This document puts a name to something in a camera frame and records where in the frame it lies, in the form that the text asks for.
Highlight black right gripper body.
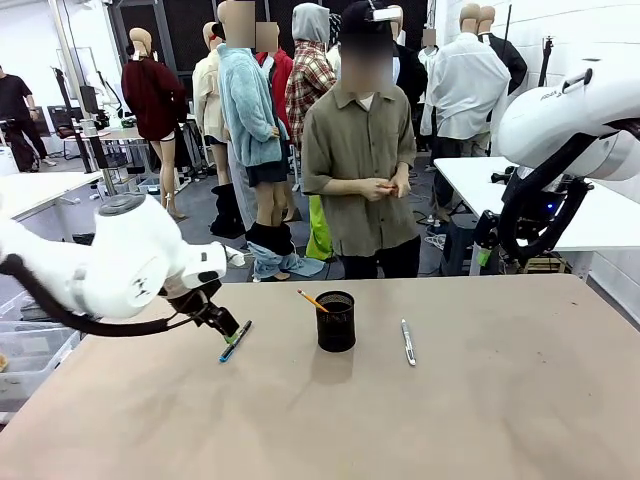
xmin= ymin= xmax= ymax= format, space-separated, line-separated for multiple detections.
xmin=473 ymin=209 xmax=502 ymax=251

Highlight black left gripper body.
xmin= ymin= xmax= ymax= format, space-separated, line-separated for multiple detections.
xmin=166 ymin=280 xmax=239 ymax=335

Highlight black marker with blue cap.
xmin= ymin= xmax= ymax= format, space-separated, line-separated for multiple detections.
xmin=218 ymin=320 xmax=254 ymax=364

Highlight person's right forearm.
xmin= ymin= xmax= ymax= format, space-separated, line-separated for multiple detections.
xmin=319 ymin=175 xmax=369 ymax=197

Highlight black mesh pen holder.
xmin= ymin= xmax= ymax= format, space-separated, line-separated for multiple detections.
xmin=314 ymin=290 xmax=357 ymax=353

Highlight silver pen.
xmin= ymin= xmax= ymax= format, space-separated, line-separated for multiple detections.
xmin=400 ymin=318 xmax=418 ymax=367

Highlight person's left hand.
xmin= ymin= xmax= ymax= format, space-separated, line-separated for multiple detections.
xmin=390 ymin=168 xmax=412 ymax=199

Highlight person's right hand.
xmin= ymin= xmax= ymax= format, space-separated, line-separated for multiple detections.
xmin=362 ymin=177 xmax=396 ymax=202

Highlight black stool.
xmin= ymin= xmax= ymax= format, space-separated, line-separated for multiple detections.
xmin=439 ymin=213 xmax=482 ymax=277

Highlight white table with equipment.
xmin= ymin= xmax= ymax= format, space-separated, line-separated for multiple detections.
xmin=432 ymin=155 xmax=640 ymax=281

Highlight yellow pencil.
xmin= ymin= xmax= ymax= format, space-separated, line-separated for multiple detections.
xmin=296 ymin=288 xmax=330 ymax=314

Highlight neon green trousers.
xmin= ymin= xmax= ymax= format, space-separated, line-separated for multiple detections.
xmin=304 ymin=194 xmax=335 ymax=262

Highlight person in olive shirt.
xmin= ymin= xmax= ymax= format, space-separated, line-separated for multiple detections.
xmin=301 ymin=0 xmax=422 ymax=280

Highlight mannequin in white shirt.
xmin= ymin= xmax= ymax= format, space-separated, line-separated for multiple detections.
xmin=418 ymin=3 xmax=512 ymax=156

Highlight mannequin in black suit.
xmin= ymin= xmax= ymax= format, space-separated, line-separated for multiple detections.
xmin=478 ymin=5 xmax=529 ymax=96

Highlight mannequin in black jacket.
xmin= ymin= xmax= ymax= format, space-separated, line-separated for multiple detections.
xmin=388 ymin=4 xmax=429 ymax=151

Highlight clear plastic storage bin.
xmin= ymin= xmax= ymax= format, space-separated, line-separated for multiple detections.
xmin=0 ymin=289 xmax=82 ymax=416

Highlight black tripod stand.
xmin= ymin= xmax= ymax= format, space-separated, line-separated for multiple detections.
xmin=537 ymin=35 xmax=559 ymax=91

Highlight white side table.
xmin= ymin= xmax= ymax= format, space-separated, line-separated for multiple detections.
xmin=0 ymin=170 xmax=104 ymax=241

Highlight mannequin in light-blue fleece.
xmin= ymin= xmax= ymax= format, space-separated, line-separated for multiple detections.
xmin=215 ymin=0 xmax=292 ymax=236

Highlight mannequin in cream jacket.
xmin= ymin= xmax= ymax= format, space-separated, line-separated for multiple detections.
xmin=192 ymin=22 xmax=232 ymax=186

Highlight mannequin in maroon sweater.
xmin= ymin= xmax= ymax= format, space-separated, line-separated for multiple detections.
xmin=120 ymin=27 xmax=190 ymax=220

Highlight black office chair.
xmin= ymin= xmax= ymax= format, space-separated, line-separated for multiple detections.
xmin=47 ymin=104 xmax=84 ymax=161

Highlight mannequin in plaid hoodie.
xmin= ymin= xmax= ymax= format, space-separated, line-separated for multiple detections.
xmin=284 ymin=3 xmax=339 ymax=151

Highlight mannequin in red jacket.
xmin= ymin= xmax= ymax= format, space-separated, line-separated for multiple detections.
xmin=254 ymin=22 xmax=296 ymax=151

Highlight person in black clothes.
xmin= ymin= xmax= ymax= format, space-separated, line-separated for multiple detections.
xmin=0 ymin=64 xmax=57 ymax=169

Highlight white cables on floor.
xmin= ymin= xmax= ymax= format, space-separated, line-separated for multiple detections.
xmin=414 ymin=212 xmax=451 ymax=251

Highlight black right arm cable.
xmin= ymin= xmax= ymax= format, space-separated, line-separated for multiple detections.
xmin=498 ymin=130 xmax=596 ymax=262

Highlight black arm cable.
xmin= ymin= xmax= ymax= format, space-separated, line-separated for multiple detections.
xmin=498 ymin=130 xmax=596 ymax=262
xmin=0 ymin=253 xmax=211 ymax=338

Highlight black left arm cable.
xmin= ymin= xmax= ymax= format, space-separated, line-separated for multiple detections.
xmin=0 ymin=253 xmax=211 ymax=338

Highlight black cap with white camera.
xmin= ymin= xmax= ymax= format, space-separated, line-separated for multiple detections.
xmin=339 ymin=0 xmax=404 ymax=36

